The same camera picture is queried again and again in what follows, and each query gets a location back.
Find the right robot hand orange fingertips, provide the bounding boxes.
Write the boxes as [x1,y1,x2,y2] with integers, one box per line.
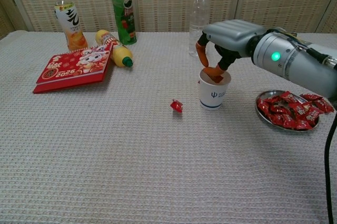
[195,19,267,78]

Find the clear plastic water bottle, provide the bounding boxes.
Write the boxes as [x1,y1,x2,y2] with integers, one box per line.
[188,0,210,58]

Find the white paper cup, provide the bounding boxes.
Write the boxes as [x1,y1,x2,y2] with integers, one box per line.
[197,67,232,111]

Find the round metal plate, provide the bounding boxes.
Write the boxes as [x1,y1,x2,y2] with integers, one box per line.
[254,90,321,132]

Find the woven folding screen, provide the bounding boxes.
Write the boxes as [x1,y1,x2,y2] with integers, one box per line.
[0,0,337,40]

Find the green Pringles can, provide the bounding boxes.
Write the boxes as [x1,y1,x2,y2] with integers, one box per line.
[108,0,138,46]

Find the yellow bottle green cap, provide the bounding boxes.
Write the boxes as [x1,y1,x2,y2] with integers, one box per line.
[95,29,134,69]

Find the white woven tablecloth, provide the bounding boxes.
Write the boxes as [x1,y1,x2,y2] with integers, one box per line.
[0,30,337,224]

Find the red 2026 desk calendar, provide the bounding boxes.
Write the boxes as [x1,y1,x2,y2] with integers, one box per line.
[33,44,114,94]

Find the tea bottle black cap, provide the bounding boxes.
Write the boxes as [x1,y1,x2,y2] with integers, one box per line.
[53,0,89,52]

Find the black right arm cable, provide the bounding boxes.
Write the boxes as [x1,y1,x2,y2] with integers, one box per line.
[289,30,337,224]

